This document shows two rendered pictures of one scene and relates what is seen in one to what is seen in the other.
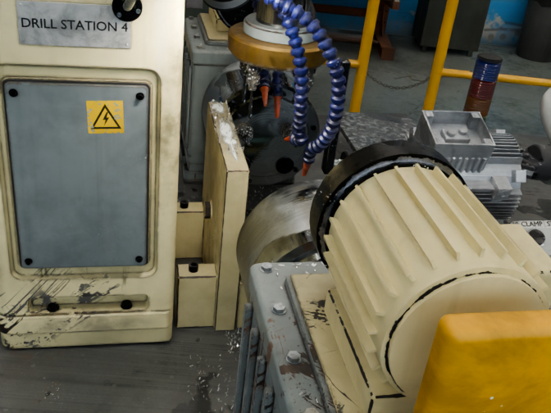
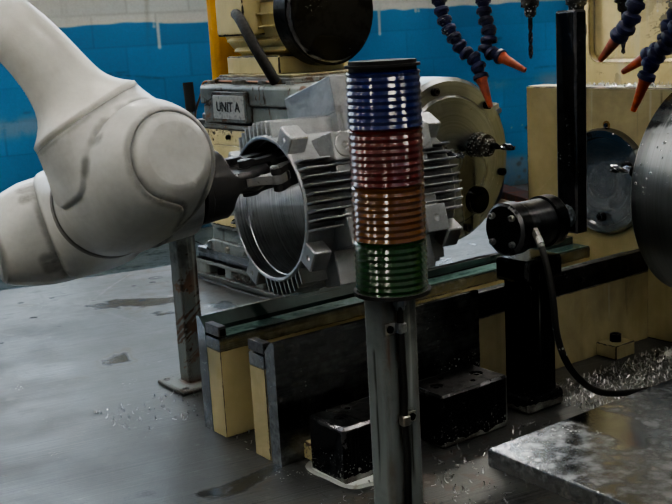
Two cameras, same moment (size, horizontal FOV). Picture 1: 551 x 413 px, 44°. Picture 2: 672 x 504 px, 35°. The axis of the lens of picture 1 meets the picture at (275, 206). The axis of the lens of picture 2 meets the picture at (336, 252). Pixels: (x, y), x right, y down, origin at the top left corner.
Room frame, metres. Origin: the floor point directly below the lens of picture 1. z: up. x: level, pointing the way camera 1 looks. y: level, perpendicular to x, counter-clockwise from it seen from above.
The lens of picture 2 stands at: (2.38, -0.82, 1.24)
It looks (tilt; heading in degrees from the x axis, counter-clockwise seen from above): 12 degrees down; 158
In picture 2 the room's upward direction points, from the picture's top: 3 degrees counter-clockwise
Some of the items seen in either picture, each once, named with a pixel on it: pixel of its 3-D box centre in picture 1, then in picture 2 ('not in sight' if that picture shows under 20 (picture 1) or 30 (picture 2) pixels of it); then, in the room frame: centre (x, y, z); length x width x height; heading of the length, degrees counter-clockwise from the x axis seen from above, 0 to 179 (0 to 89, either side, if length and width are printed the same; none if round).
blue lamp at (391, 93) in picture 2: (487, 68); (383, 99); (1.62, -0.46, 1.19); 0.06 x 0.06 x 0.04
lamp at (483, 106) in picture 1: (477, 104); (388, 211); (1.62, -0.46, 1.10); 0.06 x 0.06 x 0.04
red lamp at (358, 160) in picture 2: (482, 86); (386, 155); (1.62, -0.46, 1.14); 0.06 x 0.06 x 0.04
